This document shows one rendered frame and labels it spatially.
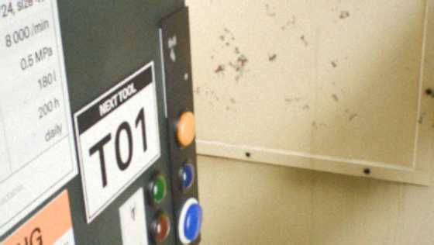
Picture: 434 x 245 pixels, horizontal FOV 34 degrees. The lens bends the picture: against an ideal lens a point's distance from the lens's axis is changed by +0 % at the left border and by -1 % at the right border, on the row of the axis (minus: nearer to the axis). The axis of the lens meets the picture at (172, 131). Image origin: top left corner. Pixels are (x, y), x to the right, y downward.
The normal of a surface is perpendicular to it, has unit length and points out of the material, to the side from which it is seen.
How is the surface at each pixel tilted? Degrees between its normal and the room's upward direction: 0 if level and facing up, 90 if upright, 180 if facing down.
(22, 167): 90
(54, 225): 90
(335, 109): 90
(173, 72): 90
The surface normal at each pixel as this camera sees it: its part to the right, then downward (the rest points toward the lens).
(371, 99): -0.42, 0.39
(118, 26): 0.90, 0.12
